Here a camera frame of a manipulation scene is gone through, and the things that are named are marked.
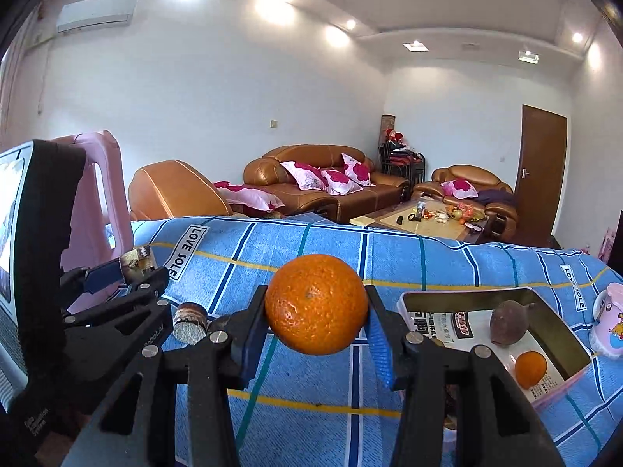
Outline newspaper lining in tin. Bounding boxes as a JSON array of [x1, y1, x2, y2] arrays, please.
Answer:
[[402, 310, 565, 406]]

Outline fruit pile on coffee table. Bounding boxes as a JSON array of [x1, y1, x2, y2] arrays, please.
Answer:
[[445, 204, 486, 223]]

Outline pink electric kettle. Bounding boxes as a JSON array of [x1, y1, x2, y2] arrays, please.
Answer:
[[51, 130, 134, 314]]

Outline purple blanket on armchair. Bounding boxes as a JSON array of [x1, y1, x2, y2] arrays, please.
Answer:
[[476, 189, 516, 207]]

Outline pink floral pillow left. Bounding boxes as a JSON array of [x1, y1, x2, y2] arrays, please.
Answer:
[[281, 160, 328, 192]]

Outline pink floral pillow right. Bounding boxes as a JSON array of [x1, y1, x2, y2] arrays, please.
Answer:
[[342, 153, 372, 188]]

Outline orange in tin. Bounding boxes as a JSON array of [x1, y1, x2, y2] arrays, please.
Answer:
[[514, 351, 547, 390]]

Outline pink floral pillow middle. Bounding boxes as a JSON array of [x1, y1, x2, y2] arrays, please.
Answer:
[[320, 169, 362, 196]]

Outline brown leather three-seat sofa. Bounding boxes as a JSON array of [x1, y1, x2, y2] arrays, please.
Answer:
[[243, 144, 409, 223]]

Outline large orange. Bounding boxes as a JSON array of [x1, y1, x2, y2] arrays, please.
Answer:
[[264, 254, 368, 355]]

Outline wooden coffee table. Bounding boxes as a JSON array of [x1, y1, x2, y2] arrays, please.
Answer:
[[350, 197, 494, 244]]

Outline pink floral pillow on floor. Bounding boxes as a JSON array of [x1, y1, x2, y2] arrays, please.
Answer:
[[213, 181, 285, 212]]

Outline brown wooden door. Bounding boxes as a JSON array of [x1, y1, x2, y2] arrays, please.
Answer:
[[515, 104, 567, 247]]

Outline brown leather chair near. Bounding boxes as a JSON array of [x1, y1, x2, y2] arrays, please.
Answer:
[[128, 160, 233, 221]]

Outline black television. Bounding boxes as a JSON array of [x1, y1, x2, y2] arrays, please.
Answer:
[[608, 211, 623, 273]]

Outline dark purple passion fruit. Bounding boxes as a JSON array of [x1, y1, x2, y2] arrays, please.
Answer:
[[490, 300, 534, 347]]

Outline white air conditioner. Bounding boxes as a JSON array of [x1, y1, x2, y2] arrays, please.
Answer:
[[56, 0, 138, 34]]

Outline pink floral pillow armchair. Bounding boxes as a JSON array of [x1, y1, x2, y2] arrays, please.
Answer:
[[440, 178, 478, 200]]

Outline layered cake slice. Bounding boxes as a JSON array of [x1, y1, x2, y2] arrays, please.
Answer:
[[119, 246, 157, 286]]

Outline brown leather armchair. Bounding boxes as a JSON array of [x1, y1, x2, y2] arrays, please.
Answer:
[[411, 165, 519, 241]]

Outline dark round mangosteen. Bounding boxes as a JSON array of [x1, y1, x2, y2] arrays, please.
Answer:
[[173, 302, 209, 345]]

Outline pink metal tin box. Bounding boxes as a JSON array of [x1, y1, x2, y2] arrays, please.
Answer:
[[396, 287, 591, 408]]

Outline pink cartoon cup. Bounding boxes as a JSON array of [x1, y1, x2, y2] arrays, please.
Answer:
[[589, 283, 623, 360]]

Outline stacked black chairs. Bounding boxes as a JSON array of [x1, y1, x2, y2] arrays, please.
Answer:
[[379, 141, 426, 186]]

